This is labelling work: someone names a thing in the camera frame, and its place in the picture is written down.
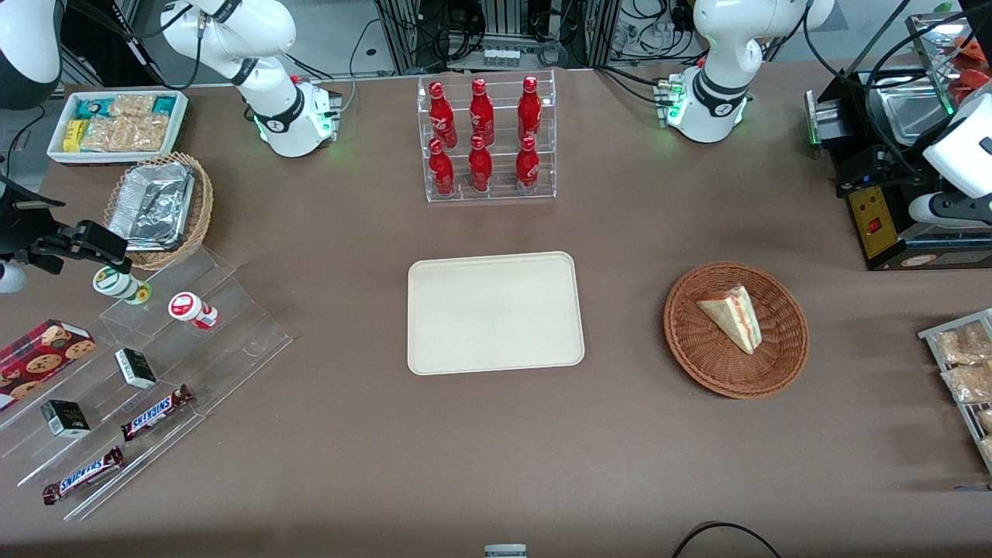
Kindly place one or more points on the red lid yogurt cup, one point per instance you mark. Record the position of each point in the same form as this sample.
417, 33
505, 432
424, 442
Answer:
186, 306

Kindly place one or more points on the white rectangular snack bin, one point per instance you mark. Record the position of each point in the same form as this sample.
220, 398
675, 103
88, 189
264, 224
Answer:
180, 116

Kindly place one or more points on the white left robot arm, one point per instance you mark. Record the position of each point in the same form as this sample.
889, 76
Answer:
709, 105

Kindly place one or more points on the stack of foil trays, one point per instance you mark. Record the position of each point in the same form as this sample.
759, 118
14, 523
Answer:
151, 205

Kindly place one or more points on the beige rectangular tray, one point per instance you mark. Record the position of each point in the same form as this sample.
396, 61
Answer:
496, 314

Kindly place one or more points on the small clear cracker bag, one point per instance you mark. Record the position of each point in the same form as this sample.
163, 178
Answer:
132, 105

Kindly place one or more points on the clear bag of snacks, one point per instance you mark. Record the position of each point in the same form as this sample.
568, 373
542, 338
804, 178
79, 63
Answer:
961, 343
969, 384

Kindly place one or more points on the steel warmer pan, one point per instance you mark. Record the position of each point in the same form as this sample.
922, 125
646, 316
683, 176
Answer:
914, 118

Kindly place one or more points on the large clear cracker bag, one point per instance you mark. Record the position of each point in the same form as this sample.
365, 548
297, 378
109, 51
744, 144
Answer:
128, 133

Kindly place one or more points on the red cola bottle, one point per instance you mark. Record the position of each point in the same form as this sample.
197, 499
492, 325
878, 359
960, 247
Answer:
528, 169
529, 105
442, 172
442, 112
480, 169
481, 108

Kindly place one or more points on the clear acrylic bottle rack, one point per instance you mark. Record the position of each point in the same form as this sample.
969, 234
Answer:
504, 198

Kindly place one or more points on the black hot dog warmer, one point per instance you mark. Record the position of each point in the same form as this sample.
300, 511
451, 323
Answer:
883, 225

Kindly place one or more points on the teal snack packet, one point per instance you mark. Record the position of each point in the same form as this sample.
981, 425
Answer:
90, 106

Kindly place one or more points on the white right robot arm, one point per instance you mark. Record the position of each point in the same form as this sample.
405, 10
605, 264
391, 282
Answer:
288, 116

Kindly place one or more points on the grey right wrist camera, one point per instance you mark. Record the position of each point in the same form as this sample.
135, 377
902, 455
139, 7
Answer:
11, 277

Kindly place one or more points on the tray of packaged crackers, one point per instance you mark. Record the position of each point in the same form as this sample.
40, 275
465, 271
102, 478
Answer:
930, 335

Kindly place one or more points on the Snickers chocolate bar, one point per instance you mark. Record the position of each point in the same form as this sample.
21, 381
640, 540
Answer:
155, 413
84, 475

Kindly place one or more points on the tan wicker basket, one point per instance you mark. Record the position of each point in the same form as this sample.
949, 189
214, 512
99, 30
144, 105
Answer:
203, 201

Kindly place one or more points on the green lid yogurt cup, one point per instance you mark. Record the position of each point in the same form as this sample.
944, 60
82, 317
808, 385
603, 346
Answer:
116, 284

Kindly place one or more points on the yellow snack packet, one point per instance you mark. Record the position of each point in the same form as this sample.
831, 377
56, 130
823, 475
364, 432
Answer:
74, 136

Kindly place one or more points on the small black box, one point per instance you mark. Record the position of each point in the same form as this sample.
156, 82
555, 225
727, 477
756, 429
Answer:
136, 367
65, 418

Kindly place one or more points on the triangular packaged sandwich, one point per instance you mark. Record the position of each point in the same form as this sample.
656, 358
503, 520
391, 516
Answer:
735, 318

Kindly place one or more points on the red sausage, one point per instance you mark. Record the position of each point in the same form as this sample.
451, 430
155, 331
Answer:
965, 50
969, 84

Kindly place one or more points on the round brown wicker basket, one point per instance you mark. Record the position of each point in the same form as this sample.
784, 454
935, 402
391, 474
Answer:
697, 356

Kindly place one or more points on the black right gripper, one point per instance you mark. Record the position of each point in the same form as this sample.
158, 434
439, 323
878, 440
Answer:
17, 232

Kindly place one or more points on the grey device edge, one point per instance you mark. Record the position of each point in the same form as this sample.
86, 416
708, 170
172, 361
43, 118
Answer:
505, 551

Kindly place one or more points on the red plaid cookie box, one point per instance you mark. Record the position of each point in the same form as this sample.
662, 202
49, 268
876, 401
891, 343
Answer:
39, 360

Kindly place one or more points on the white power strip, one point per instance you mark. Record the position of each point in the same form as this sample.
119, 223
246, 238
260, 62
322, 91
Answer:
501, 57

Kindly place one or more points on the clear acrylic stepped shelf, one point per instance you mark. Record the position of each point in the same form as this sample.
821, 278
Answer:
232, 341

